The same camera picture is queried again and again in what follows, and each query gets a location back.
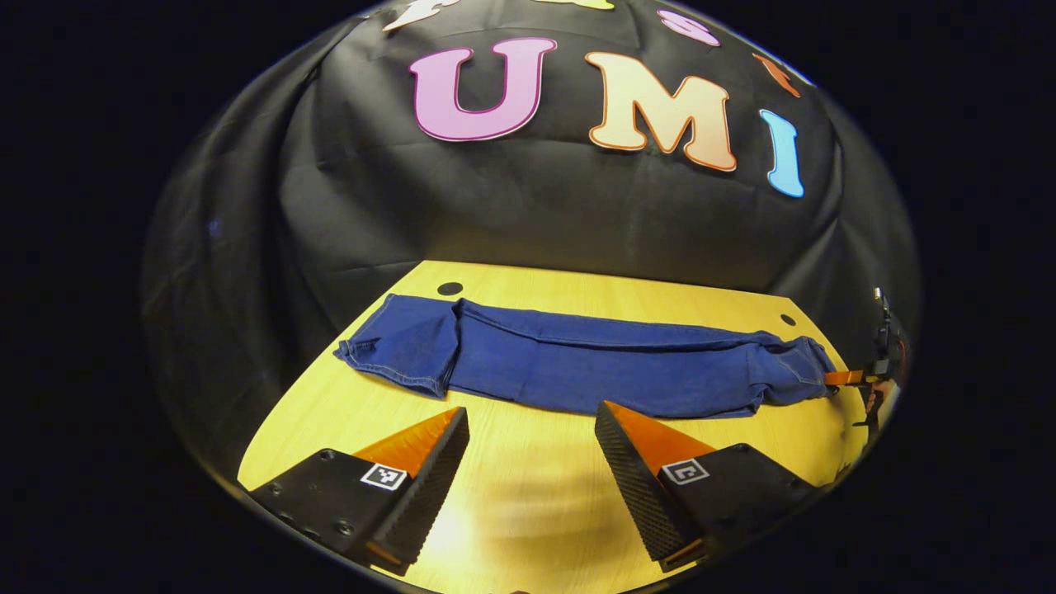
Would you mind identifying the blue denim jeans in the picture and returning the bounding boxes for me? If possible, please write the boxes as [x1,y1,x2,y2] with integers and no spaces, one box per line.
[333,293,839,420]

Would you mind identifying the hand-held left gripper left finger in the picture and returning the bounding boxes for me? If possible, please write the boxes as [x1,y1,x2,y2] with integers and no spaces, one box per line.
[247,406,471,577]

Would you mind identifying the black backdrop cloth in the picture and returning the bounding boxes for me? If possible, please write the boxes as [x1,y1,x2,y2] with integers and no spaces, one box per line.
[140,0,921,489]

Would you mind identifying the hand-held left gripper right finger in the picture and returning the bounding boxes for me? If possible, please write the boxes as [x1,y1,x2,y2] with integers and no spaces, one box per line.
[594,401,826,574]

